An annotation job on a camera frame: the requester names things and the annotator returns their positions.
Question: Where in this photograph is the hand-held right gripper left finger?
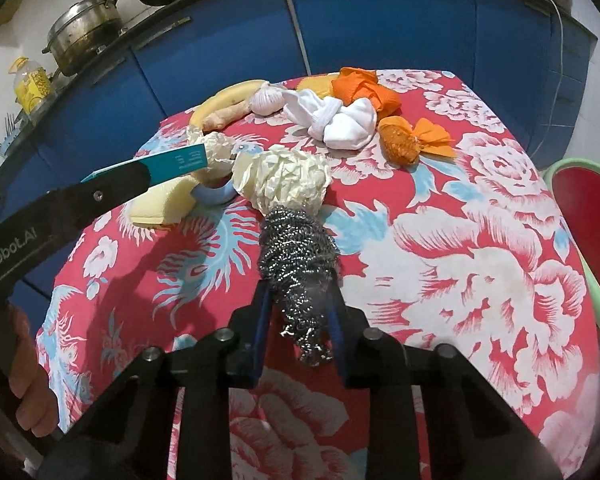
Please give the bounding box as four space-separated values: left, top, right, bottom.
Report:
37 280 281 480

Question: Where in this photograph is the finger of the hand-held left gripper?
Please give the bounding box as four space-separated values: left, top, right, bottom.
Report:
45 142 209 221

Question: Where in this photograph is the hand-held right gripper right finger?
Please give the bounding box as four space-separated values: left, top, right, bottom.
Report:
325 280 566 480

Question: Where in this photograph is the steel wool scourer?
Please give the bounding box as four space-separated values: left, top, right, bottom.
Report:
257 205 341 366

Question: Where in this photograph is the large cream glove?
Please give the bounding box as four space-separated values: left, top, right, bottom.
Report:
232 145 333 216

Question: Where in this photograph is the knotted white cloth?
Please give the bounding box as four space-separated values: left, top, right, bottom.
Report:
282 89 378 151

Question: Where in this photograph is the person's left hand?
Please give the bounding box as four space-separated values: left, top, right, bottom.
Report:
10 305 63 438

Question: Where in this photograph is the small crumpled cream glove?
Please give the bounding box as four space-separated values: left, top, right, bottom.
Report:
187 127 238 186

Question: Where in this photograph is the pale yellow sponge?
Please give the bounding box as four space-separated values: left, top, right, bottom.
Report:
130 177 198 226

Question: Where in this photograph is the ginger root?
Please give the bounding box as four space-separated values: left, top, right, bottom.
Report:
202 100 248 131

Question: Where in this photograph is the yellow banana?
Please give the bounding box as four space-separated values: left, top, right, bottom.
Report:
189 79 271 128

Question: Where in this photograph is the garlic bulb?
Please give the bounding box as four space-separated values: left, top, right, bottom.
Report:
249 82 286 115

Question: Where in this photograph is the blue cutlery rack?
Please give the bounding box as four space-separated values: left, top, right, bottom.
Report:
0 112 28 153

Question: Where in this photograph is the red floral tablecloth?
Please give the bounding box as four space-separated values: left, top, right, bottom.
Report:
35 69 600 480

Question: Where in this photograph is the yellow waffle cloth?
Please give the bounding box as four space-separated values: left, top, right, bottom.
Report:
296 74 341 98

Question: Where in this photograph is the steel cooking pot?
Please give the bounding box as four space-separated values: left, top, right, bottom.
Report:
42 0 126 78

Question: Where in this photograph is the yellow oil bottle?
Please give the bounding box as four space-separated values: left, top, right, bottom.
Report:
11 56 56 116

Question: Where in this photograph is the orange mesh scrubber ball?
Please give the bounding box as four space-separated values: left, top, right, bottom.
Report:
377 116 455 165

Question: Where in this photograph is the blue kitchen cabinet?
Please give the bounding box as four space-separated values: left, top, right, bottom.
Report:
0 0 598 321

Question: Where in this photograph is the light blue ring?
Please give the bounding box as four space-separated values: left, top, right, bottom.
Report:
192 180 238 206

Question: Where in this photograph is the white power cable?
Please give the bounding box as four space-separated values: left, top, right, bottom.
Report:
517 0 566 156

